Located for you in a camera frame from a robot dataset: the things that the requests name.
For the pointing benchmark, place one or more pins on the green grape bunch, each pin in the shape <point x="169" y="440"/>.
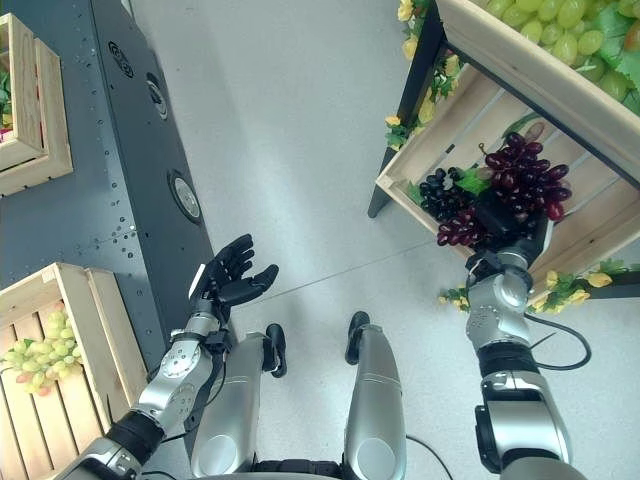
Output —
<point x="47" y="350"/>

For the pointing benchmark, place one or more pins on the round black vent silver centre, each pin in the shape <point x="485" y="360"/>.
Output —
<point x="186" y="196"/>

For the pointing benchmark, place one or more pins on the silver robot left leg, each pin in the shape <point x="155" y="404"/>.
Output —
<point x="235" y="395"/>

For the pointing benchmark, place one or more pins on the wooden crate of green grapes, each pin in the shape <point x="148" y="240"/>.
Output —
<point x="525" y="70"/>

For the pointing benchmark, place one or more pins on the black grape bunch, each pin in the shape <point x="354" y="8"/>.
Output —
<point x="442" y="192"/>

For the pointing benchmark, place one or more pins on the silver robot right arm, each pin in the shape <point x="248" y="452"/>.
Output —
<point x="515" y="415"/>

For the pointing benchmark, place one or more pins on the dark robot right foot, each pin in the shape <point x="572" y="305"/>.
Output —
<point x="356" y="327"/>

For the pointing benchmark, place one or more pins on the green vine leaf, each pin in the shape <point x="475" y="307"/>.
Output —
<point x="472" y="181"/>

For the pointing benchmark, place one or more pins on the yellow flower garland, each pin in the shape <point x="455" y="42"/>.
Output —
<point x="425" y="110"/>
<point x="560" y="290"/>

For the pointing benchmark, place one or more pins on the large red grape bunch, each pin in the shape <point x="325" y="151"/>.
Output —
<point x="525" y="170"/>

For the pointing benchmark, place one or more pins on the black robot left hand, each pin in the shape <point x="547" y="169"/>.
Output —
<point x="227" y="280"/>

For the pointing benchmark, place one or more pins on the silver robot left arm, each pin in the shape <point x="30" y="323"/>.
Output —
<point x="175" y="367"/>

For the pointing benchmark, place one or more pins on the dark robot foot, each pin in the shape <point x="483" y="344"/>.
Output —
<point x="276" y="350"/>
<point x="356" y="327"/>

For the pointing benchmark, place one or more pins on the black robot waist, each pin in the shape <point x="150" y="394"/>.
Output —
<point x="300" y="469"/>

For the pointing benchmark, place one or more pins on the pile of green grapes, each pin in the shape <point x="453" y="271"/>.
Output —
<point x="560" y="30"/>

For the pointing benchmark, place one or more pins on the dark grey metal cabinet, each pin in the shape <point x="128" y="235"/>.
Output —
<point x="90" y="190"/>

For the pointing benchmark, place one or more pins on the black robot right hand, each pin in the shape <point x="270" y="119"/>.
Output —
<point x="502" y="222"/>

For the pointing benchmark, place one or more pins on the silver robot right leg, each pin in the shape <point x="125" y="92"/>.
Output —
<point x="375" y="395"/>

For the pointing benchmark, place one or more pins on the silver robot leg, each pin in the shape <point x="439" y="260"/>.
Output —
<point x="235" y="395"/>
<point x="375" y="395"/>

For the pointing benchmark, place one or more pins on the wooden crate with slatted bottom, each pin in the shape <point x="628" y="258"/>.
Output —
<point x="105" y="330"/>

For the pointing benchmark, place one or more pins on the black metal rack frame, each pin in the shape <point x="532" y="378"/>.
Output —
<point x="415" y="85"/>

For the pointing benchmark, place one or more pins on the dark robot left foot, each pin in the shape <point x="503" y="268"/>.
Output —
<point x="276" y="350"/>

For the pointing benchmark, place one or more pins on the small wooden crate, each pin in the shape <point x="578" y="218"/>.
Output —
<point x="30" y="100"/>

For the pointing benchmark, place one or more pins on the small red grape bunch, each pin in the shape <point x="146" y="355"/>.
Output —
<point x="457" y="227"/>

